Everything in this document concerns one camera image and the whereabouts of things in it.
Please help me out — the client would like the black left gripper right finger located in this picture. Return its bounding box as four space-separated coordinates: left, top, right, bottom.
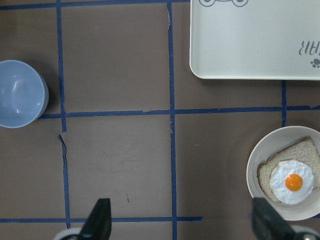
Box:
251 197 300 240

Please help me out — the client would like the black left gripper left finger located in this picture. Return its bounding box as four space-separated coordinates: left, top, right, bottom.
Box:
77 198 111 240

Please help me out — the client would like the white round plate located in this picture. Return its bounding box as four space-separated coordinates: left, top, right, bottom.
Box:
246 126 320 221

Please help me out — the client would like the bread slice on plate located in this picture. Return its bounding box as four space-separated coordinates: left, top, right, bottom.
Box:
257 137 320 203

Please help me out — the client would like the fake fried egg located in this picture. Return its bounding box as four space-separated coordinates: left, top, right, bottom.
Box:
269 160 315 205

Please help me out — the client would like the brown paper table cover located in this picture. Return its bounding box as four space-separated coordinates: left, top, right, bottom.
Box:
0 0 320 240

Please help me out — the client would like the blue bowl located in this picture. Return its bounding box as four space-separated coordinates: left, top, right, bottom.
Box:
0 60 49 129

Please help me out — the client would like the cream bear tray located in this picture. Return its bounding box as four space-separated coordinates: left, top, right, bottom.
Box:
189 0 320 81

